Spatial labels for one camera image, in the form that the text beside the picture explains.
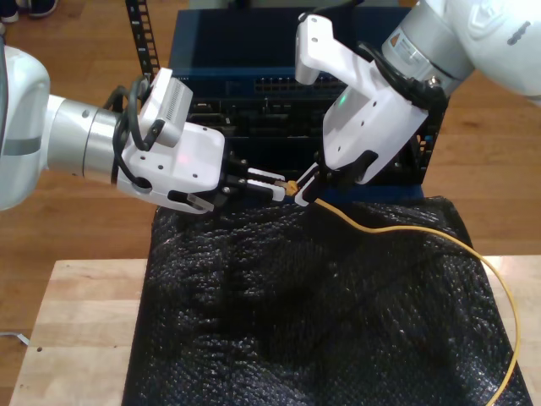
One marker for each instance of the black rack server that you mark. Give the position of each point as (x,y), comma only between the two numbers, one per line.
(270,120)

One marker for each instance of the blue Netgear network switch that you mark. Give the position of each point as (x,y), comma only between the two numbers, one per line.
(236,42)

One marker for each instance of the black bubble wrap mat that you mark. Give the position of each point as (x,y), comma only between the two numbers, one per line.
(296,317)

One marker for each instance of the blue base platform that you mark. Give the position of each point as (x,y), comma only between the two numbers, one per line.
(380,195)

